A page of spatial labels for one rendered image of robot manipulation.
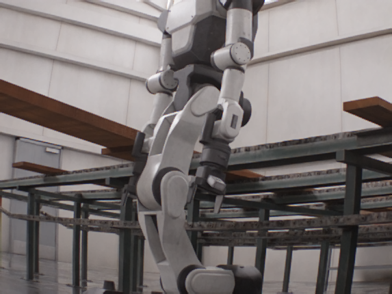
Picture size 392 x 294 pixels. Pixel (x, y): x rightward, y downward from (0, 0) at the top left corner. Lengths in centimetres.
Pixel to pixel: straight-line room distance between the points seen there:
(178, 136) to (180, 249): 38
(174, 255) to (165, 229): 11
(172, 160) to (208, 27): 49
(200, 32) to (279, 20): 948
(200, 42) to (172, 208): 60
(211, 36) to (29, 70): 846
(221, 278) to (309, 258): 794
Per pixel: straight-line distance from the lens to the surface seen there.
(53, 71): 1072
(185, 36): 219
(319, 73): 1054
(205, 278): 205
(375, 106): 175
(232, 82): 199
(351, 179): 215
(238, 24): 206
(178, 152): 206
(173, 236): 202
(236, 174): 320
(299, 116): 1061
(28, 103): 215
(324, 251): 443
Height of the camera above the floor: 39
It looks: 11 degrees up
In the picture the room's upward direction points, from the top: 4 degrees clockwise
